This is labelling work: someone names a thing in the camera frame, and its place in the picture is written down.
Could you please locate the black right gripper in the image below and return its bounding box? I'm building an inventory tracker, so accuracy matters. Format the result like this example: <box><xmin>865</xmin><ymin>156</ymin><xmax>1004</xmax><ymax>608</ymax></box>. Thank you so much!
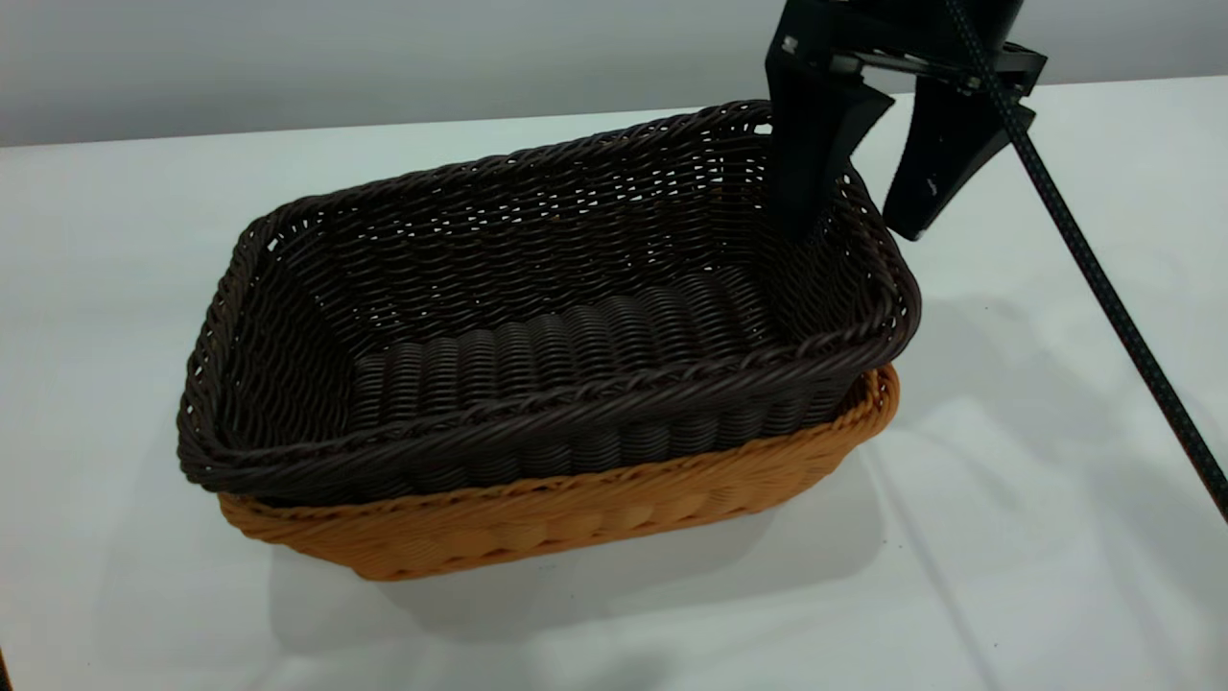
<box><xmin>765</xmin><ymin>0</ymin><xmax>1049</xmax><ymax>243</ymax></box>

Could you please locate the dark brown wicker basket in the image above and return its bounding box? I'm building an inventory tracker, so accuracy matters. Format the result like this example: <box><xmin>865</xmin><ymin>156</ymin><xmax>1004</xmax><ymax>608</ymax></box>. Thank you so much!
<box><xmin>177</xmin><ymin>100</ymin><xmax>923</xmax><ymax>508</ymax></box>

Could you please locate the orange-tan wicker basket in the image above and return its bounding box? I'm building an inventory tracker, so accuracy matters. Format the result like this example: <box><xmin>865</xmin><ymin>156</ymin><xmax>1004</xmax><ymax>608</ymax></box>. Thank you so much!
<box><xmin>219</xmin><ymin>365</ymin><xmax>901</xmax><ymax>583</ymax></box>

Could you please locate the black braided cable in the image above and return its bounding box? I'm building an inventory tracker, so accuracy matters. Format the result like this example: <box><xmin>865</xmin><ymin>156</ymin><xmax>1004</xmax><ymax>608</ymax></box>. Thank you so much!
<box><xmin>942</xmin><ymin>0</ymin><xmax>1228</xmax><ymax>525</ymax></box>

